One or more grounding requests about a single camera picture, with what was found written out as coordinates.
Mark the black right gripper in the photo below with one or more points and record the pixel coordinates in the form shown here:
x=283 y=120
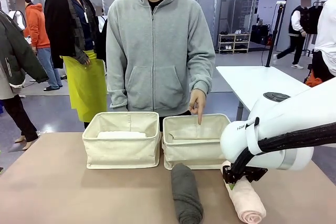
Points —
x=252 y=174

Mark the pink towel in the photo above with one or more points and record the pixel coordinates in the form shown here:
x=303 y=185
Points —
x=246 y=200

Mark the white towel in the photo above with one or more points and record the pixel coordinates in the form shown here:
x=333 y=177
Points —
x=120 y=134

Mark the person's left forearm grey sleeve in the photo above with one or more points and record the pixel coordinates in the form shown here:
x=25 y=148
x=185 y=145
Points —
x=203 y=74

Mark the person's right forearm grey sleeve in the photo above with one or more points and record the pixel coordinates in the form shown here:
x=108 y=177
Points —
x=116 y=85

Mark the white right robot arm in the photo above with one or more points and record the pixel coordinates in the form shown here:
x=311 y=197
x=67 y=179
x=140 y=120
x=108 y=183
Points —
x=275 y=119

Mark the person's left hand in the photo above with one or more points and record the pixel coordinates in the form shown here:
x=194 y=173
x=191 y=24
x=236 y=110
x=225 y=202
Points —
x=197 y=102

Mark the dark grey rolled towel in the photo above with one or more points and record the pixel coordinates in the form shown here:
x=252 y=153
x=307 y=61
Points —
x=186 y=195

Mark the beige fabric basket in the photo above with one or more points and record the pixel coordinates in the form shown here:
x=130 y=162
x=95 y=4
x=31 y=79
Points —
x=194 y=153
x=126 y=150

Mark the white table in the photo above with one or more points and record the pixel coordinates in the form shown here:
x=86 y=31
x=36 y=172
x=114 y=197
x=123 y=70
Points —
x=249 y=85

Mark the orange cloth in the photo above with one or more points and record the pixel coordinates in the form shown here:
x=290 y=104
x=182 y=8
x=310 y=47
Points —
x=315 y=82

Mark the wooden shoe rack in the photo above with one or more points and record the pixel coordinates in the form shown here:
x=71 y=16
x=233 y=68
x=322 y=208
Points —
x=233 y=43

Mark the person in grey hoodie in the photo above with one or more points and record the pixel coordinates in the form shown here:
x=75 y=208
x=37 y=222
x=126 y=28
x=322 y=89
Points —
x=157 y=51

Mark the black equipment case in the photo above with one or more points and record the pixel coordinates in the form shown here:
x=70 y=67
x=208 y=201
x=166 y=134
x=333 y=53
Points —
x=260 y=33

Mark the person in varsity jacket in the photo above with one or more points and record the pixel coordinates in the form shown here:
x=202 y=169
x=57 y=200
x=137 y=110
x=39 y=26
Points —
x=296 y=24

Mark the person with yellow apron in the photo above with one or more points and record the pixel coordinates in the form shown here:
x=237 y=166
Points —
x=84 y=82

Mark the person in white shirt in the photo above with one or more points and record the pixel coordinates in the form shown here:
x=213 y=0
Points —
x=328 y=30

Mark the black garment on clothes rack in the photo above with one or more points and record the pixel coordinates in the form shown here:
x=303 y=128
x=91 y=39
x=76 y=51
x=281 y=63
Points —
x=315 y=19

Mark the person in orange hoodie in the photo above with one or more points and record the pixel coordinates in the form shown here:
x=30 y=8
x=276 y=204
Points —
x=36 y=27

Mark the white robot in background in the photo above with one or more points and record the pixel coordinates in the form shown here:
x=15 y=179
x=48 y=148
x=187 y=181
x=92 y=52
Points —
x=16 y=19

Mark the black camera tripod pole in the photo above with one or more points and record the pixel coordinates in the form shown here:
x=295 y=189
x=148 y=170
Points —
x=273 y=35

